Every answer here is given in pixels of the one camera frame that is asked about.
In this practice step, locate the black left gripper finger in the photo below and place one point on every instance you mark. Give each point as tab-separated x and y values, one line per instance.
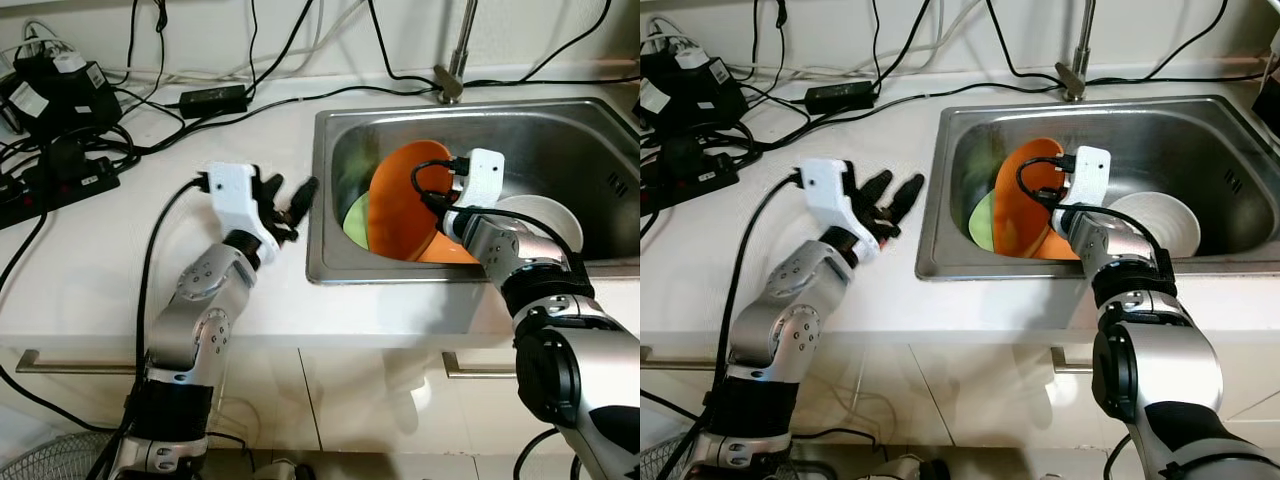
275	190
908	198
877	188
305	198

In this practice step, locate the orange plastic bowl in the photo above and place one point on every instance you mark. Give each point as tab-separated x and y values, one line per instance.
395	200
1015	200

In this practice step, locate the orange plastic plate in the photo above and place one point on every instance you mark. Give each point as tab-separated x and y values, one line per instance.
450	250
1060	250

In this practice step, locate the white bowl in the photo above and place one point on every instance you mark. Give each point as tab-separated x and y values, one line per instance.
1165	220
545	215

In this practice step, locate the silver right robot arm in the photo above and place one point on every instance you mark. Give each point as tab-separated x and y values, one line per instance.
1160	370
560	370

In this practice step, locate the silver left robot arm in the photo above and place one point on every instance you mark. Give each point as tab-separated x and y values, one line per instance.
200	310
790	320

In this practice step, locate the white kitchen cabinet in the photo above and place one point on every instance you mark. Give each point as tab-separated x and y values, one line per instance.
950	400
350	400

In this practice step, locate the black power adapter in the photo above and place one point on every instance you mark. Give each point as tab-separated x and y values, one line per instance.
213	100
840	97

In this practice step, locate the metal faucet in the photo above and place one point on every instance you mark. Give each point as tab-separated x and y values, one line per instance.
1072	82
449	85

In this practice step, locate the stainless steel sink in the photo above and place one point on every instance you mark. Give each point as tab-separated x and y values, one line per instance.
1190	140
570	140

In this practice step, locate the black battery charger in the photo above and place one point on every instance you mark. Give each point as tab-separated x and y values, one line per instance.
65	100
700	95

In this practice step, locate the black appliance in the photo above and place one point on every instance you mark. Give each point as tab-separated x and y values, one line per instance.
1270	110

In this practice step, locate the grey floor fan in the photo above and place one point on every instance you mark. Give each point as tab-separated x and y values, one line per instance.
655	462
50	460

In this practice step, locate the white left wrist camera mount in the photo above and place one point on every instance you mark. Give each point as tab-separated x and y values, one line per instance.
825	190
232	195

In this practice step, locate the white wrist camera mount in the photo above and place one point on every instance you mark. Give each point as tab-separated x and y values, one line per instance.
1092	172
485	175
825	190
232	195

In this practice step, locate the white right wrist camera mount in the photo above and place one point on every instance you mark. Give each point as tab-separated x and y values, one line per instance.
1092	172
485	175

